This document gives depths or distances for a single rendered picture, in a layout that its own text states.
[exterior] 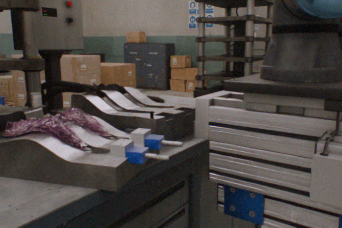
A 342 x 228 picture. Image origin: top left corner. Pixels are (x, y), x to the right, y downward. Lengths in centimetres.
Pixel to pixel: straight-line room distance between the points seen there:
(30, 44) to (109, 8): 813
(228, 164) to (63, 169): 36
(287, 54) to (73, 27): 140
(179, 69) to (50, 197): 731
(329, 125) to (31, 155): 61
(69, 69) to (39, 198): 424
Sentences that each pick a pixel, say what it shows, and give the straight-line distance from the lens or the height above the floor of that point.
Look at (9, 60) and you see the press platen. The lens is 158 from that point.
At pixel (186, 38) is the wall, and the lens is 831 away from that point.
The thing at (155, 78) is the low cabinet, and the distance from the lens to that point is 817.
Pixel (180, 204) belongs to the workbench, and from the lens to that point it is 118.
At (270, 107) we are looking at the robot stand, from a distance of 67.
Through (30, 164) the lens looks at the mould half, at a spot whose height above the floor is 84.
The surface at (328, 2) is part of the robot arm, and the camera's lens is 51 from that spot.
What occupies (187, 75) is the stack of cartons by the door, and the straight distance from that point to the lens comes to 788.
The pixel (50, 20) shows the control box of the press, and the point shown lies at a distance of 181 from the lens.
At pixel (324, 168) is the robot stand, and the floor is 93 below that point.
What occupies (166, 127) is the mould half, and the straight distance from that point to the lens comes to 103.
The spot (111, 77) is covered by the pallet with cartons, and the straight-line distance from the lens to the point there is 570.
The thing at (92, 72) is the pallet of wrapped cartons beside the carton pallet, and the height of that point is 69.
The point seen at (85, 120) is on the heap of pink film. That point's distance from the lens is 95.
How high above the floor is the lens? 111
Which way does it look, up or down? 10 degrees down
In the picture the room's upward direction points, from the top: straight up
